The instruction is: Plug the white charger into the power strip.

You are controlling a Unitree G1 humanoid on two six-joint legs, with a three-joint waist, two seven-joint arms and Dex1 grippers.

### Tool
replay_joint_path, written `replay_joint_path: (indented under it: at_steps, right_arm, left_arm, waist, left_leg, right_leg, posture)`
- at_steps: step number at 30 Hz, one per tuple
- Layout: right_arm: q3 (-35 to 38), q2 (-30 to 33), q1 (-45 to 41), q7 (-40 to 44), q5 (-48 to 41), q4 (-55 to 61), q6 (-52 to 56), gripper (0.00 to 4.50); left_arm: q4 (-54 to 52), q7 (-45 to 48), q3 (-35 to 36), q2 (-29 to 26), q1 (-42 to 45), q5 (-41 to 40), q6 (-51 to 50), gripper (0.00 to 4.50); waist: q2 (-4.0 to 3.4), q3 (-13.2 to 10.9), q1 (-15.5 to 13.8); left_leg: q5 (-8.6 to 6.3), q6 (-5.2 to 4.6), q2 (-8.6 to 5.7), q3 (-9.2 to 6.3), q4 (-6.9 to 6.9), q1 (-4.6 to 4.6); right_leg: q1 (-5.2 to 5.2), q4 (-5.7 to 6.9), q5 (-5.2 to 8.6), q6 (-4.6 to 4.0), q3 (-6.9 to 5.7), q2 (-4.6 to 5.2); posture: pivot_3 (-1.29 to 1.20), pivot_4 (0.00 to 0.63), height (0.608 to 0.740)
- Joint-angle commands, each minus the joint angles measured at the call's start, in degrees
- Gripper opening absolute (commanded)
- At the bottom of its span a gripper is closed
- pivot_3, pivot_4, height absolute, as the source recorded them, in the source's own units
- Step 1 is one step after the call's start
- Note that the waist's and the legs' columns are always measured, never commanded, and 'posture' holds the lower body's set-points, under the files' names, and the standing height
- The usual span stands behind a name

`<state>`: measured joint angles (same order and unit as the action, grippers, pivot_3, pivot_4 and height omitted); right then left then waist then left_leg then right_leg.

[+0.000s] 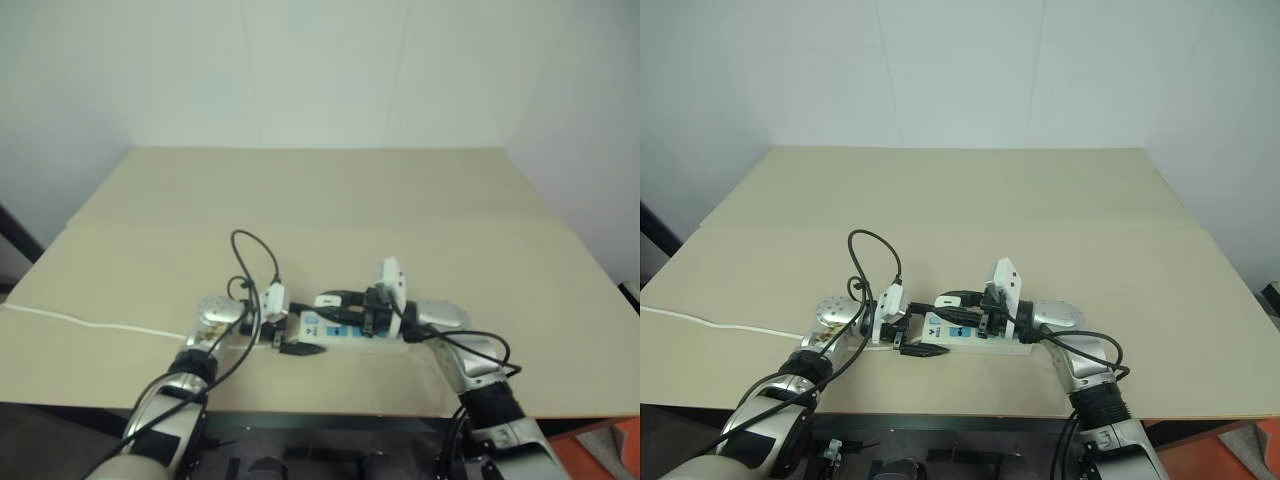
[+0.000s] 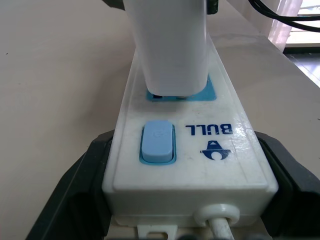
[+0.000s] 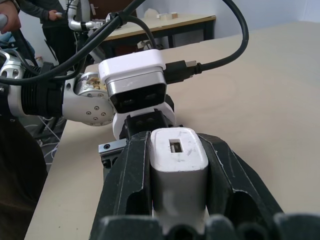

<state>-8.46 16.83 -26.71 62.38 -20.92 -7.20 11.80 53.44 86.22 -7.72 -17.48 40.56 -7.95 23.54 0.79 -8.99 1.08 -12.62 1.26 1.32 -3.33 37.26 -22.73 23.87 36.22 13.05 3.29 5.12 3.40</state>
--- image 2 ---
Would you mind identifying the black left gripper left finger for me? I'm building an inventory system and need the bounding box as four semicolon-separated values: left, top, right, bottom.
25;130;118;240

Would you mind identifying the white power strip cord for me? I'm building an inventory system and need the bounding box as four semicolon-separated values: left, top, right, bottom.
210;216;237;240

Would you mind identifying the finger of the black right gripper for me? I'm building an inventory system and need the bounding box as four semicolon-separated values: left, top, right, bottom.
206;0;219;15

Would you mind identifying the white power strip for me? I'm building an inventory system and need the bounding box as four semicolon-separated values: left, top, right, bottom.
101;23;280;240

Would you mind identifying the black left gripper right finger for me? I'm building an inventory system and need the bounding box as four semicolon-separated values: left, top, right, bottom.
254;131;320;240

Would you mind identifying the white charger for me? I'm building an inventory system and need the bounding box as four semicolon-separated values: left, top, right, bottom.
123;0;209;97

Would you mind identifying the black cable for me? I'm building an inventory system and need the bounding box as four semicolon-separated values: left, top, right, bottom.
248;0;320;33

